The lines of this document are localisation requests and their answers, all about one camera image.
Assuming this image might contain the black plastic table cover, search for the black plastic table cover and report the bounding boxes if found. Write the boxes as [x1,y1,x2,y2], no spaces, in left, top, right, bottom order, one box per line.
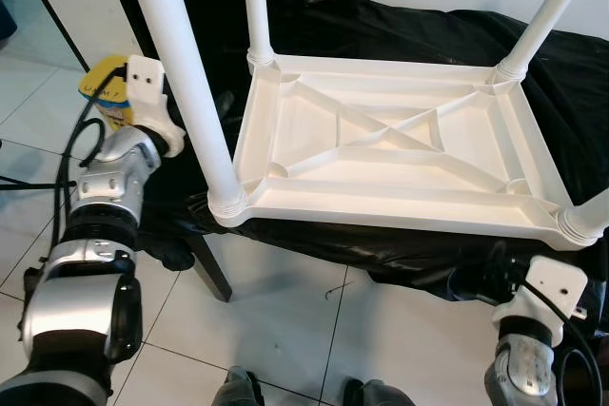
[143,0,609,312]

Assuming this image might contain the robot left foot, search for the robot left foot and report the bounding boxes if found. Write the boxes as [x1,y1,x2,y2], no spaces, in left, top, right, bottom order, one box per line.
[211,366,265,406]

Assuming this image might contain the white plastic children table top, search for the white plastic children table top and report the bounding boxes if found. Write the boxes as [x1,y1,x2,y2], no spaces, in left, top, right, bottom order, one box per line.
[207,52,609,253]

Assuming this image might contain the black door frame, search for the black door frame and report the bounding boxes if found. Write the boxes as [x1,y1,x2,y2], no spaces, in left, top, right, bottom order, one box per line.
[17,0,88,69]

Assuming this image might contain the dark wooden table leg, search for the dark wooden table leg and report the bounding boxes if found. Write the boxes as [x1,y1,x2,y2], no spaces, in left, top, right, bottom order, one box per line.
[186,235,234,302]

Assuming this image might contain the yellow bin with blue band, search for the yellow bin with blue band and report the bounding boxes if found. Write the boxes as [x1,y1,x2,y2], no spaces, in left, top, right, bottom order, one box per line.
[81,54,129,131]

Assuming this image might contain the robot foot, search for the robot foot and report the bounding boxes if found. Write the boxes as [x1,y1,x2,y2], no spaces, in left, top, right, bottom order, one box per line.
[211,366,265,406]
[343,377,415,406]

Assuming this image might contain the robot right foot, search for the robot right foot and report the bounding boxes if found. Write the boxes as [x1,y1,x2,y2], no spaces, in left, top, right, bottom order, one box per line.
[343,377,415,406]

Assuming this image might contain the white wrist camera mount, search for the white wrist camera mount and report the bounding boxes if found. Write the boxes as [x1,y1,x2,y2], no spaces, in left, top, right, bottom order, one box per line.
[493,254,589,331]
[124,54,187,150]

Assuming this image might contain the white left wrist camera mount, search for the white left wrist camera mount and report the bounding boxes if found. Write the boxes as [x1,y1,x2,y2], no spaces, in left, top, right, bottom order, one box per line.
[124,54,187,150]

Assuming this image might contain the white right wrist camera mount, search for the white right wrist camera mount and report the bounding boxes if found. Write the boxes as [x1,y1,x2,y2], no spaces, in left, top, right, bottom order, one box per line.
[493,254,589,331]

